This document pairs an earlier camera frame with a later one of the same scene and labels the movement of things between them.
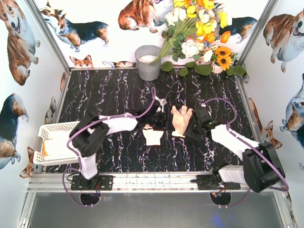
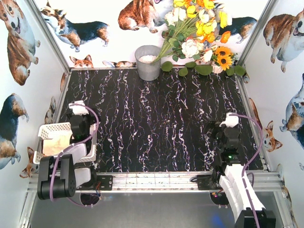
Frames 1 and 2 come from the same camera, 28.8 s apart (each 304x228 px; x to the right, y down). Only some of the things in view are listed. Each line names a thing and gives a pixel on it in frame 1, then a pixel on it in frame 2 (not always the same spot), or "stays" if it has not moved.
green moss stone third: x=191 y=64 stays
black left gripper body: x=156 y=119 -> x=77 y=118
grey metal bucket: x=148 y=58 stays
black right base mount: x=205 y=182 stays
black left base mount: x=80 y=183 stays
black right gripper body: x=190 y=127 -> x=214 y=128
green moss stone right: x=239 y=70 stays
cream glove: x=153 y=137 -> x=54 y=146
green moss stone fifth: x=230 y=71 stays
